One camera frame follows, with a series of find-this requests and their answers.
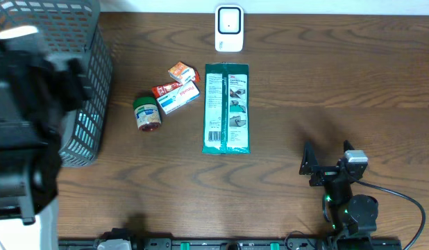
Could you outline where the red snack stick sachet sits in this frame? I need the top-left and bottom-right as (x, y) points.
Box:
(151, 81), (183, 99)

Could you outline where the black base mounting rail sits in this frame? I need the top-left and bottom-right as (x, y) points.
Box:
(58, 238), (402, 250)

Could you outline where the green white wipes packet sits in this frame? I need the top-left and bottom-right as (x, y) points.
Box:
(202, 62), (251, 155)

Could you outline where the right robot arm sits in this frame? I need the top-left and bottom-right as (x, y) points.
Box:
(299, 140), (378, 249)

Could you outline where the orange small carton box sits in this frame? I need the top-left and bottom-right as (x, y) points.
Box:
(168, 62), (196, 84)

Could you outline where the black right camera cable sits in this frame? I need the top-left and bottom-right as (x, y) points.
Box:
(353, 178), (427, 250)

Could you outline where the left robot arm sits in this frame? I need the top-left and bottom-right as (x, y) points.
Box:
(0, 25), (92, 249)

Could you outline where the white barcode scanner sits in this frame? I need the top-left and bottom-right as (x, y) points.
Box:
(214, 5), (244, 53)

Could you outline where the white Panadol medicine box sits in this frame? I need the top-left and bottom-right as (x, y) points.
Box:
(156, 81), (200, 115)

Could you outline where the grey plastic mesh basket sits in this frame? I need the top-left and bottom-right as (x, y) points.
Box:
(0, 0), (112, 167)

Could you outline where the green lid glass jar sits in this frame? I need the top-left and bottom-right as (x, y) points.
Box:
(133, 97), (162, 132)

